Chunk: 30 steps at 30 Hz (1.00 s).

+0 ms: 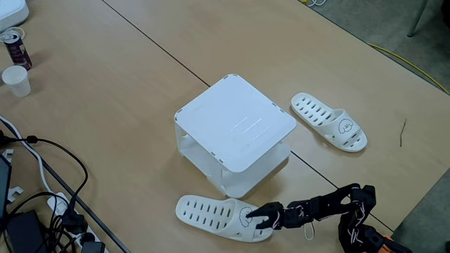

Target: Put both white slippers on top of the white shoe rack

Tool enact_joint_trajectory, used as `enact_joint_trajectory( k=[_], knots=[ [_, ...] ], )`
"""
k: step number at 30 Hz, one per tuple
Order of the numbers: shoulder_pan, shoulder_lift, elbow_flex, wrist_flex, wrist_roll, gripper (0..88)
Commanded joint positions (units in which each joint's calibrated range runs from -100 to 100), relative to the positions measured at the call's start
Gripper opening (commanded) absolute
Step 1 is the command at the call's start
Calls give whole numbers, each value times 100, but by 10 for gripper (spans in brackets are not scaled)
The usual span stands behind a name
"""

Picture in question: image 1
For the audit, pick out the black chair part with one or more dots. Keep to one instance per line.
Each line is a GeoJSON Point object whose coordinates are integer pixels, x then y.
{"type": "Point", "coordinates": [446, 12]}

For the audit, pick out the white power strip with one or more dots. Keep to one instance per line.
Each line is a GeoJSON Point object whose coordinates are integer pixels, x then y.
{"type": "Point", "coordinates": [58, 205]}

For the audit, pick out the dark laptop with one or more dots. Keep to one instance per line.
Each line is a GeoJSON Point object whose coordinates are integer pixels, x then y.
{"type": "Point", "coordinates": [4, 186]}

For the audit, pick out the tall black plug adapter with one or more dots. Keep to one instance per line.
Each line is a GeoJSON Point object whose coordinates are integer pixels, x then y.
{"type": "Point", "coordinates": [74, 222]}

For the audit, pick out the white two-tier shoe rack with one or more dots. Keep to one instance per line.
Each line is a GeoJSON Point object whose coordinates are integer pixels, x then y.
{"type": "Point", "coordinates": [235, 123]}

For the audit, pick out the dark table gap strip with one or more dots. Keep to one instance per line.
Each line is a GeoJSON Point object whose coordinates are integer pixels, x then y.
{"type": "Point", "coordinates": [112, 235]}

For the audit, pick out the black power brick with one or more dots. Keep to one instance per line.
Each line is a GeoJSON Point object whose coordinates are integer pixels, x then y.
{"type": "Point", "coordinates": [3, 138]}
{"type": "Point", "coordinates": [26, 233]}

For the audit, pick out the white printed plastic part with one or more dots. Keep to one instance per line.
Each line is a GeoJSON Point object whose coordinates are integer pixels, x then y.
{"type": "Point", "coordinates": [7, 154]}
{"type": "Point", "coordinates": [15, 192]}

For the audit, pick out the grey chair leg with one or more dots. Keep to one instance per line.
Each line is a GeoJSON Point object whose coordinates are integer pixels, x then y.
{"type": "Point", "coordinates": [416, 21]}

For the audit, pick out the white paper cup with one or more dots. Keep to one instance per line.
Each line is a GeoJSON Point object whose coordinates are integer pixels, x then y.
{"type": "Point", "coordinates": [17, 82]}

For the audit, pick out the white rounded device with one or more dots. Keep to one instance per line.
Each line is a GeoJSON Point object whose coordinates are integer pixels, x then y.
{"type": "Point", "coordinates": [10, 12]}

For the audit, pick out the dark purple drink can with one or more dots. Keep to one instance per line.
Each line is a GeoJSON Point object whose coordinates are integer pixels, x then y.
{"type": "Point", "coordinates": [19, 52]}

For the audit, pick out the black plug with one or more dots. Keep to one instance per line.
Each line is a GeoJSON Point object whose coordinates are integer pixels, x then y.
{"type": "Point", "coordinates": [93, 247]}

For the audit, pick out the white dog-print slipper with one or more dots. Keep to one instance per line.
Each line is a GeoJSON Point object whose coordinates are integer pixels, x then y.
{"type": "Point", "coordinates": [207, 214]}
{"type": "Point", "coordinates": [316, 112]}

